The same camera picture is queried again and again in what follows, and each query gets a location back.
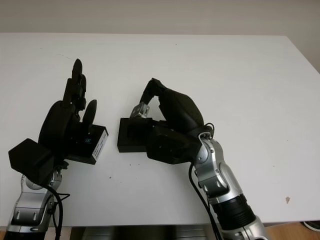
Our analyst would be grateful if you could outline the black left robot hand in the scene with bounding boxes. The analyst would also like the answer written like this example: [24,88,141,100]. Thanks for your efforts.
[37,58,98,161]

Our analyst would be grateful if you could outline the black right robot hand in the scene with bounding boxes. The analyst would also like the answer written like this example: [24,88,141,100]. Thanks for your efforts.
[139,77,205,134]

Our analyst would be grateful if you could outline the small silver black camera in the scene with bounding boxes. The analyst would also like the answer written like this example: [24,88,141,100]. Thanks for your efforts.
[129,101,151,119]

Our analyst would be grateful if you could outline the black RealSense box lid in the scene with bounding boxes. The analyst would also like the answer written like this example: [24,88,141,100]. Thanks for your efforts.
[66,124,110,165]

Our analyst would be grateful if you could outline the grey robot torso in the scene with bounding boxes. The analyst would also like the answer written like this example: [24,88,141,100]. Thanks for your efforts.
[69,226,208,240]

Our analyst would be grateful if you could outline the black white shoe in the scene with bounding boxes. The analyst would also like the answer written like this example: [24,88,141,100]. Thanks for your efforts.
[303,221,320,231]

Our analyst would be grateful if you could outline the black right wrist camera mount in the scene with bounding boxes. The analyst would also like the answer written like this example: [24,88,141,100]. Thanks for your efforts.
[145,124,202,166]

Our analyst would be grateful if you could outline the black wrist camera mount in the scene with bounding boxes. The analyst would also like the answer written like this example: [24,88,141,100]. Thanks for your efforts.
[8,138,55,185]
[145,124,202,166]

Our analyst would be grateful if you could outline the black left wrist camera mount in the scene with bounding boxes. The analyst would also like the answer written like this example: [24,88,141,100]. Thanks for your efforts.
[8,138,55,185]

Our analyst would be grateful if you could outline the black camera box base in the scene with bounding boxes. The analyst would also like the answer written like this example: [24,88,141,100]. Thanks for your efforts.
[116,116,156,154]

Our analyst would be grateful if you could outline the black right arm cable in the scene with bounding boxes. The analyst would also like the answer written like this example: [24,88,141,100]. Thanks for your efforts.
[188,121,222,240]

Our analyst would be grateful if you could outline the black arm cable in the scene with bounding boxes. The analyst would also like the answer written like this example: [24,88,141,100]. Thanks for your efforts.
[188,121,222,240]
[46,184,71,237]

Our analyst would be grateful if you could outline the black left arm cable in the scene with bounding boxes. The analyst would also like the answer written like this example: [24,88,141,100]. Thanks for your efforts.
[46,184,71,237]

